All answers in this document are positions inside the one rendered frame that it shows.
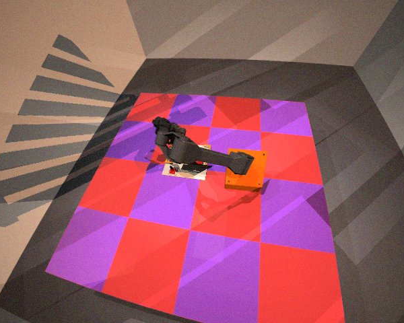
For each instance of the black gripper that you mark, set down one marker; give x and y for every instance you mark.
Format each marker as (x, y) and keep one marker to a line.
(182, 130)

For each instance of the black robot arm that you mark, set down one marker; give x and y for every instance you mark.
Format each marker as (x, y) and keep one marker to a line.
(186, 151)

